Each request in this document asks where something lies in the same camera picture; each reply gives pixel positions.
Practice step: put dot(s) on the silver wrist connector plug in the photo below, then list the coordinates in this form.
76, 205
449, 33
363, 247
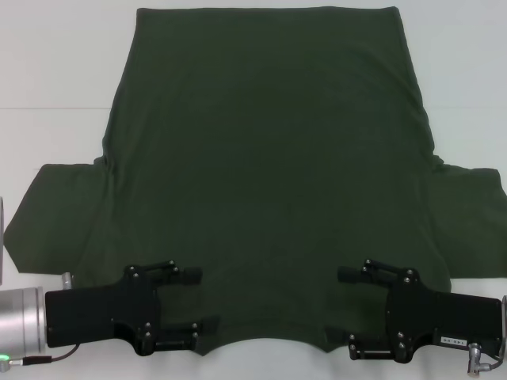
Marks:
66, 280
476, 358

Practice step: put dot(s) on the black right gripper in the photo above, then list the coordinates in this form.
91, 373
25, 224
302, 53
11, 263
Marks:
435, 316

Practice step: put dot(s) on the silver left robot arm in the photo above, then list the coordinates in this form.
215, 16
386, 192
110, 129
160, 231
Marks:
21, 316

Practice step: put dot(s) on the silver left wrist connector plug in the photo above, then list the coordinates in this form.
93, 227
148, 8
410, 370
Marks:
66, 280

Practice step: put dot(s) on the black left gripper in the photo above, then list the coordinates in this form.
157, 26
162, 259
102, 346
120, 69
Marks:
87, 308

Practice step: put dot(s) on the silver right wrist connector plug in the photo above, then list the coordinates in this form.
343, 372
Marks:
476, 358

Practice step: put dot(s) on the dark green t-shirt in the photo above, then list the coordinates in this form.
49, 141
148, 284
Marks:
257, 158

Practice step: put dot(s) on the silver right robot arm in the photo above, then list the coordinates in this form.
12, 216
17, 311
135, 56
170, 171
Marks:
504, 320

